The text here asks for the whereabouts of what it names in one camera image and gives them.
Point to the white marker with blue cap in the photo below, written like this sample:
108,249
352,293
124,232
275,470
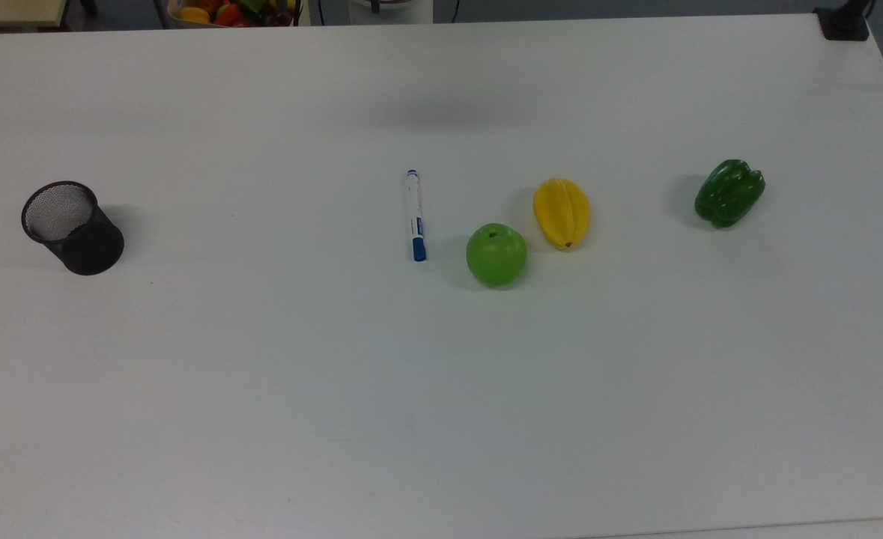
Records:
416,217

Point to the green toy apple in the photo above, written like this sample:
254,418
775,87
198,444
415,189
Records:
496,255

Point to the yellow toy starfruit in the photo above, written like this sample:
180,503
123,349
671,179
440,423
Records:
561,212

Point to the green toy bell pepper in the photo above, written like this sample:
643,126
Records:
729,193

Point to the basket of toy fruit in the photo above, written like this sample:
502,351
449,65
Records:
231,12

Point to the black mesh pen cup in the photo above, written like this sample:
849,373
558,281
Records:
82,239

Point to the beige wooden side table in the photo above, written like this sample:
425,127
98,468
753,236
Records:
11,12

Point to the black camera stand base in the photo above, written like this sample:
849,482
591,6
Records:
844,24

